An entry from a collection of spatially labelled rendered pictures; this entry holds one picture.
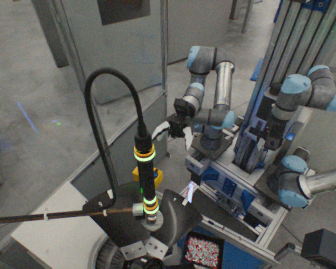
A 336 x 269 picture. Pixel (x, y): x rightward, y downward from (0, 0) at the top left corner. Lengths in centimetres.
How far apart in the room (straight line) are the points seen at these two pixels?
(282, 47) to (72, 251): 128
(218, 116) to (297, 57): 47
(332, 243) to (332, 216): 174
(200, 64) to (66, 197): 90
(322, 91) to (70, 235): 108
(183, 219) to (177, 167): 165
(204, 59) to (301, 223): 200
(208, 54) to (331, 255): 101
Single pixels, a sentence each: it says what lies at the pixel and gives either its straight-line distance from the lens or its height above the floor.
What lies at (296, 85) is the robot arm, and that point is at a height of 178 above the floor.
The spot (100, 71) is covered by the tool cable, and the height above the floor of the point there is 200.
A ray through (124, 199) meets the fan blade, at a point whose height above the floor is 141.
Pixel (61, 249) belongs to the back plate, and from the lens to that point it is 107.
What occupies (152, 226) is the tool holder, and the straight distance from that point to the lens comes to 75.
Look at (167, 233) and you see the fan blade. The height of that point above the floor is 119.
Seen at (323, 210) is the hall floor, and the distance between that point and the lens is 289.
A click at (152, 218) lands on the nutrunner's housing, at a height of 151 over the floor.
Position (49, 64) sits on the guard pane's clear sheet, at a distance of 115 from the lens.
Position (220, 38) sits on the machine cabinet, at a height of 22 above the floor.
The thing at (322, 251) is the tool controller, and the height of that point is 123.
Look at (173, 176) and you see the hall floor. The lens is 259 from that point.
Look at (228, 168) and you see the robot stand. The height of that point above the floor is 95.
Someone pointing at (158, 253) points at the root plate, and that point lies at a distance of 102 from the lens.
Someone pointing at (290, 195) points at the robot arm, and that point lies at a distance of 119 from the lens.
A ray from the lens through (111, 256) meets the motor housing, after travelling 104.
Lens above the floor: 216
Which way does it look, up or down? 46 degrees down
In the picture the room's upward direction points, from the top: straight up
